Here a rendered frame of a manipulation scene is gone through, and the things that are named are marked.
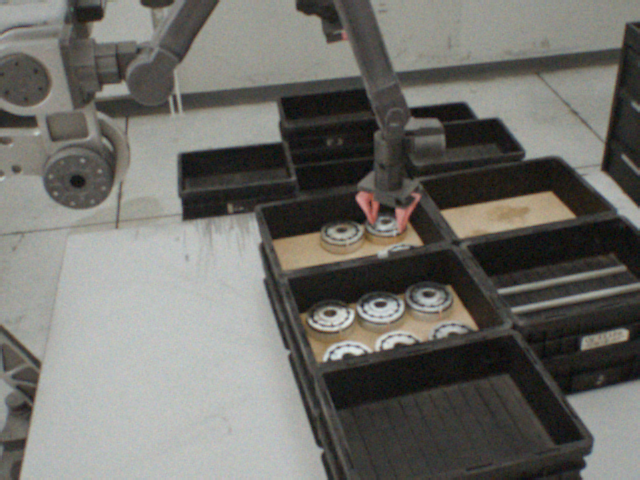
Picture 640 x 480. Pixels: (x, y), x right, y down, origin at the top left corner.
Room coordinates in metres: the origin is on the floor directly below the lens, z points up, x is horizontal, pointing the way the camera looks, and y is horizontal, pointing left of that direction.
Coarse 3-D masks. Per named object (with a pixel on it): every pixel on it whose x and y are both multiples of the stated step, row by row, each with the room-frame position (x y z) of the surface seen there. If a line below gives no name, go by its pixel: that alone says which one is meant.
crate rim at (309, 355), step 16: (400, 256) 1.44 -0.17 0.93; (416, 256) 1.44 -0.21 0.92; (464, 256) 1.43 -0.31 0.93; (304, 272) 1.40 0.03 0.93; (320, 272) 1.40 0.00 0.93; (288, 288) 1.35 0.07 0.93; (480, 288) 1.31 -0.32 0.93; (288, 304) 1.30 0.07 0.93; (496, 304) 1.26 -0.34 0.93; (448, 336) 1.17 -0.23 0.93; (464, 336) 1.17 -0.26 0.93; (304, 352) 1.16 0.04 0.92; (368, 352) 1.14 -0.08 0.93; (384, 352) 1.13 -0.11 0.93
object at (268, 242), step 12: (336, 192) 1.73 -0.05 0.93; (348, 192) 1.72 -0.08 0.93; (264, 204) 1.69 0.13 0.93; (276, 204) 1.69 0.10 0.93; (288, 204) 1.69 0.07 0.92; (420, 204) 1.66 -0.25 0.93; (432, 216) 1.59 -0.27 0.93; (264, 228) 1.58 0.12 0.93; (444, 228) 1.54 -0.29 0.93; (264, 240) 1.55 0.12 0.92; (276, 252) 1.48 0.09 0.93; (396, 252) 1.46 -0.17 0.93; (276, 264) 1.43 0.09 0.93; (324, 264) 1.43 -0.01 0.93; (336, 264) 1.42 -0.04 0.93; (276, 276) 1.42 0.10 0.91
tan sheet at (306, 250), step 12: (408, 228) 1.70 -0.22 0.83; (276, 240) 1.68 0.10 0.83; (288, 240) 1.68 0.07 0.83; (300, 240) 1.67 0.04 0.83; (312, 240) 1.67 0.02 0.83; (408, 240) 1.65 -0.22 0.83; (420, 240) 1.64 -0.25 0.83; (288, 252) 1.62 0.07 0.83; (300, 252) 1.62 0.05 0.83; (312, 252) 1.62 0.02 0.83; (324, 252) 1.61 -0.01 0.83; (360, 252) 1.61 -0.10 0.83; (372, 252) 1.60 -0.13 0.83; (288, 264) 1.57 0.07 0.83; (300, 264) 1.57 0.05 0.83; (312, 264) 1.57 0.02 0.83
